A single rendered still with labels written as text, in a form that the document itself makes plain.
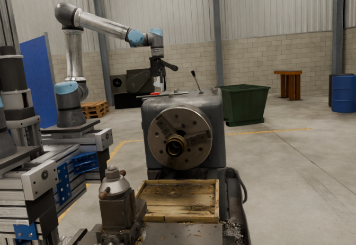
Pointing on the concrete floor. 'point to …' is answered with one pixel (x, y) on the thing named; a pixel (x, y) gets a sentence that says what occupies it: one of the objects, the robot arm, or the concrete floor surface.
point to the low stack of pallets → (95, 109)
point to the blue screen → (41, 79)
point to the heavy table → (294, 75)
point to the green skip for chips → (243, 103)
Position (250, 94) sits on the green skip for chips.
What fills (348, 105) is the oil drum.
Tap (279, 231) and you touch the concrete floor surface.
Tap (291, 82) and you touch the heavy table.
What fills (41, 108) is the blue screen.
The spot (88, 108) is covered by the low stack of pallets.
